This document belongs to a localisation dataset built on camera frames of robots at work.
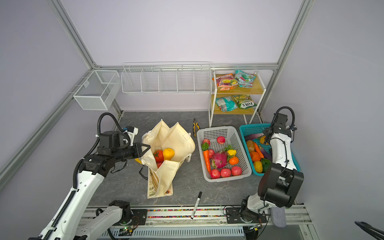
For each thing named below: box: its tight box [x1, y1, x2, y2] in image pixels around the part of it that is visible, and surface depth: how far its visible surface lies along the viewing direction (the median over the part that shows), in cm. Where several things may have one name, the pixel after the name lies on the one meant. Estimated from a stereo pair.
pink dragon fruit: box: [211, 151, 228, 169], surface depth 86 cm
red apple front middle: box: [220, 168, 232, 178], surface depth 85 cm
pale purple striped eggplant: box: [244, 133, 265, 141], surface depth 103 cm
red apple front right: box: [231, 166, 243, 176], surface depth 85 cm
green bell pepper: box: [260, 158, 272, 173], surface depth 90 cm
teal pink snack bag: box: [234, 70, 256, 88], surface depth 89 cm
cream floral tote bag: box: [141, 119, 196, 199], surface depth 84 cm
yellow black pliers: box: [193, 118, 201, 137], surface depth 114 cm
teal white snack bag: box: [215, 96, 238, 113], surface depth 101 cm
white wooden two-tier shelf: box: [208, 70, 267, 128], surface depth 92 cm
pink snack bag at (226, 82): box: [216, 73, 238, 91], surface depth 86 cm
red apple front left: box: [210, 168, 221, 179], surface depth 84 cm
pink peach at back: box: [216, 136, 226, 145], surface depth 101 cm
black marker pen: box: [190, 191, 203, 220], surface depth 79 cm
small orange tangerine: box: [229, 156, 239, 166], surface depth 90 cm
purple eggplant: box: [260, 148, 273, 162], surface depth 94 cm
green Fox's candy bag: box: [231, 94, 257, 110], surface depth 103 cm
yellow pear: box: [163, 147, 175, 161], surface depth 88 cm
